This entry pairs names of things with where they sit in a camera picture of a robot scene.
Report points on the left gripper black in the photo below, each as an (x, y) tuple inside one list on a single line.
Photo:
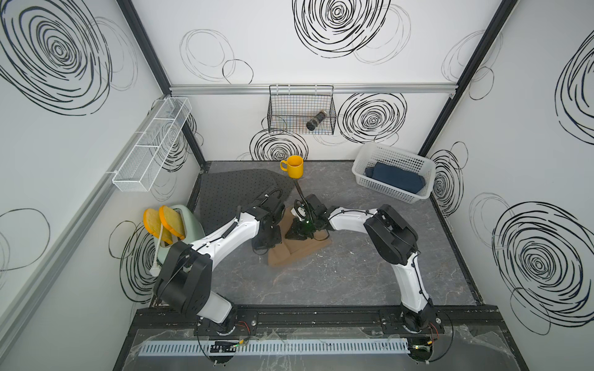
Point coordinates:
[(259, 245)]

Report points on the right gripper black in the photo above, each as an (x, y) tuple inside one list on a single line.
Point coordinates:
[(295, 231)]

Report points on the tan brown skirt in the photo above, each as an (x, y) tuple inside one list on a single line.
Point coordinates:
[(290, 251)]

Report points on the white perforated plastic basket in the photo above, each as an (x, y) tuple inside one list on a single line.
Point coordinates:
[(373, 153)]

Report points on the blue denim skirt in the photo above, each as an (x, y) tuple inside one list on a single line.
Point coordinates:
[(396, 177)]

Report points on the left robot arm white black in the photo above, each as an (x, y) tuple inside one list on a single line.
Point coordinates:
[(185, 279)]

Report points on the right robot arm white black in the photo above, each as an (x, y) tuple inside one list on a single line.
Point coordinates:
[(394, 240)]

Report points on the dark perforated mat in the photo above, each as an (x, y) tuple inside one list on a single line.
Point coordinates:
[(222, 193)]

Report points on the yellow mug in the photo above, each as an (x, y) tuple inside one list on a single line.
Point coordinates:
[(293, 166)]

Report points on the mint green toaster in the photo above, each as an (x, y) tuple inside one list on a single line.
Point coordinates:
[(193, 228)]

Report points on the right toast slice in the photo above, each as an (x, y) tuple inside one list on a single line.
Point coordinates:
[(172, 221)]

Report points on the toast slice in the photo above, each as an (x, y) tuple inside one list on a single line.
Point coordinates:
[(172, 221), (154, 226)]

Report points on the dark cylindrical bottle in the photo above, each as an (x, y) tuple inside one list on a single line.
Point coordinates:
[(316, 121)]

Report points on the left toast slice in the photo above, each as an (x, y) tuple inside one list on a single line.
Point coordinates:
[(154, 226)]

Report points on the black wire wall basket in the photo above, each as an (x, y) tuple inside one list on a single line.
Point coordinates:
[(291, 106)]

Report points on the white slotted cable duct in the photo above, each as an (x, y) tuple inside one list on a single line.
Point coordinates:
[(275, 347)]

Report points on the white wire wall shelf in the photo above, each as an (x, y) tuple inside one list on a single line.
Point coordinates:
[(147, 157)]

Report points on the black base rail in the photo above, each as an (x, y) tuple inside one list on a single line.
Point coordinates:
[(252, 319)]

